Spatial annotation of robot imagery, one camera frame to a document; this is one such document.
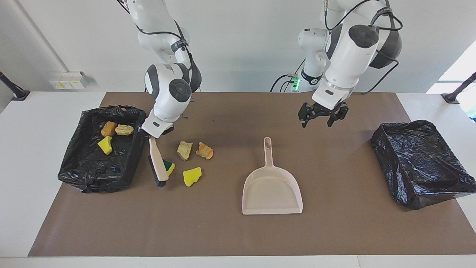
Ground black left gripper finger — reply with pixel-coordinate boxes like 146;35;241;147
327;106;349;128
298;104;316;128

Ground beige crumbly sponge chunk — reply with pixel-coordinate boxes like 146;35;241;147
177;141;193;161

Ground beige brush with black bristles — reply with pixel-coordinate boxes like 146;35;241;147
148;137;170;187

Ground orange striped bread piece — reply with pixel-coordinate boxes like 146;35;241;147
196;142;214;160

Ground brown oval bread nugget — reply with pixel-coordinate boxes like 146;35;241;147
101;121;118;137

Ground small green and yellow sponge piece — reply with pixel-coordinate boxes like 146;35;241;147
97;136;113;155

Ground beige plastic dustpan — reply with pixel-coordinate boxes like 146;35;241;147
242;137;303;216

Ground bin with black trash bag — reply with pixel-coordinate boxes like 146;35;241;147
58;105;149;193
370;119;476;211

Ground black pole stand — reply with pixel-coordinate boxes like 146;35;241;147
441;72;476;104
0;71;31;101

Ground brown table mat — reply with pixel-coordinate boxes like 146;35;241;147
28;92;476;257

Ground black base power cable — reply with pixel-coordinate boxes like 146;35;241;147
271;73;299;93

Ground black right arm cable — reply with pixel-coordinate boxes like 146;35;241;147
118;0;197;121

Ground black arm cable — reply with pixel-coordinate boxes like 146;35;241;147
324;0;404;95
118;0;197;121

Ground white wall socket box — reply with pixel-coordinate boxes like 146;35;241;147
49;71;88;90

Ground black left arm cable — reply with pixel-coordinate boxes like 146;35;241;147
324;0;404;95

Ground white wall cable conduit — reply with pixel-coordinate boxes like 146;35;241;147
14;0;71;73

